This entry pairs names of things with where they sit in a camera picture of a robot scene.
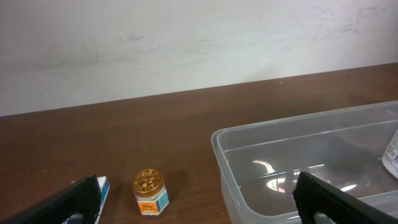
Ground white blue Panadol box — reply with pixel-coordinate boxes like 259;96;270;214
63;176;110;224

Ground white calamine lotion bottle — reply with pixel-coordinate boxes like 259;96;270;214
382;130;398;179

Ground gold lid balm jar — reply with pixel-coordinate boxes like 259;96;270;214
132;169;169;216

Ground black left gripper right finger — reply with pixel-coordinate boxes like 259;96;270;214
292;172;397;224

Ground clear plastic container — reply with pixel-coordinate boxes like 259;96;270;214
211;101;397;223

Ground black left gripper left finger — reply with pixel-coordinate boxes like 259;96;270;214
1;175;101;224

